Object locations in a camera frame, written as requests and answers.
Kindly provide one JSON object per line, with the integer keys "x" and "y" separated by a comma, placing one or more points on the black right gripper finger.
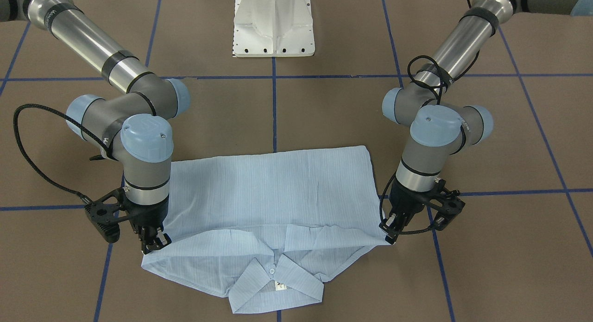
{"x": 155, "y": 242}

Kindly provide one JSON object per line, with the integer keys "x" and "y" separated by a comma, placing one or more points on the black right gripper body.
{"x": 149, "y": 214}

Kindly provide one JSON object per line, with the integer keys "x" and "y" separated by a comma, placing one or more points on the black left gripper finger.
{"x": 390, "y": 232}

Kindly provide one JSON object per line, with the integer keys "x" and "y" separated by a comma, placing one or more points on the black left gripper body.
{"x": 406, "y": 202}

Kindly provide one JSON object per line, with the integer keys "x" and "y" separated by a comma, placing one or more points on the light blue striped shirt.
{"x": 268, "y": 231}

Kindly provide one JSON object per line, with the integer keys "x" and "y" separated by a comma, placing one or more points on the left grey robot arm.
{"x": 438, "y": 129}

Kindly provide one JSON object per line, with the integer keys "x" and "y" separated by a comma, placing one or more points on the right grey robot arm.
{"x": 132, "y": 129}

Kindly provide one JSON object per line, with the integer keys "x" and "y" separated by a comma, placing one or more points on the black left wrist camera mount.
{"x": 447, "y": 204}

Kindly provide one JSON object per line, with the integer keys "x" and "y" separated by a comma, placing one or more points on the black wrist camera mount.
{"x": 447, "y": 204}
{"x": 101, "y": 214}

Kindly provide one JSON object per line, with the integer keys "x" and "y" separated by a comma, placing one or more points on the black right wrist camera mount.
{"x": 101, "y": 214}

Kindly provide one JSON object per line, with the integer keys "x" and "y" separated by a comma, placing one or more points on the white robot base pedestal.
{"x": 273, "y": 28}

